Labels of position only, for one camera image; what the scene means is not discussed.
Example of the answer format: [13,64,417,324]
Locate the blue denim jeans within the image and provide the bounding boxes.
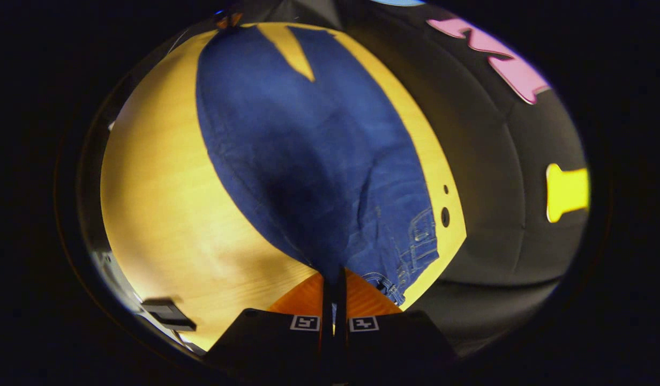
[196,24,440,307]

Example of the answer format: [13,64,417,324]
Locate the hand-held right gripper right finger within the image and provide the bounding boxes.
[334,267,460,384]

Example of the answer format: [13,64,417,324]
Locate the black bracket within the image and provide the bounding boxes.
[140,297,198,332]

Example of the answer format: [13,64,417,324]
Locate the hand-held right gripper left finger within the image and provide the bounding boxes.
[206,272,333,384]

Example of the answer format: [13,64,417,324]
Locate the black backdrop cloth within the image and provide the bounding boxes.
[244,0,592,358]

